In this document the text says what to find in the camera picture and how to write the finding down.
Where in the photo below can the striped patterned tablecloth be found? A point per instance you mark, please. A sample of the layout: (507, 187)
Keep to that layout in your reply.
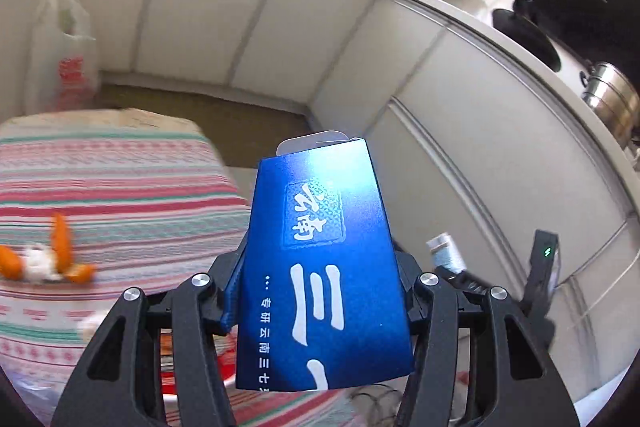
(125, 187)

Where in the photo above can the blue cardboard box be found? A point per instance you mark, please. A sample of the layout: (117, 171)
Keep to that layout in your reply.
(320, 257)

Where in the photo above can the black wok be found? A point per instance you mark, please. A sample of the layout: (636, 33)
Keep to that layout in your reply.
(527, 32)

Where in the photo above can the white kitchen cabinets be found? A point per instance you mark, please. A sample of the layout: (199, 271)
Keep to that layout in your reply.
(300, 32)

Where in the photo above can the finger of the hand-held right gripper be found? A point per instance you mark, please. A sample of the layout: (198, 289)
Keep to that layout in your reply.
(465, 281)

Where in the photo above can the orange peel piece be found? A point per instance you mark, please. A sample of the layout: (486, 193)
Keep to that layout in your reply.
(62, 239)
(80, 273)
(10, 263)

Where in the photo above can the white plastic shopping bag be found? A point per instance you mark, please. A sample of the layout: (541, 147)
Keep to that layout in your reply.
(65, 57)

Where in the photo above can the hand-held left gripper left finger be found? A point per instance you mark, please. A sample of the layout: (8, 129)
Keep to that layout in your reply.
(230, 302)

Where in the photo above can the small white packet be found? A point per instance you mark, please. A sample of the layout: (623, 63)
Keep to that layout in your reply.
(445, 249)

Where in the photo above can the stainless steel pot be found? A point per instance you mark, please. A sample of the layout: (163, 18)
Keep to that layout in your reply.
(612, 102)

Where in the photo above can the white crumpled tissue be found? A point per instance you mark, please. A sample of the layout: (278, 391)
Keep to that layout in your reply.
(42, 263)
(91, 326)

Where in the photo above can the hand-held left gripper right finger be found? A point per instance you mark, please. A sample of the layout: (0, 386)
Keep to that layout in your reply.
(415, 302)

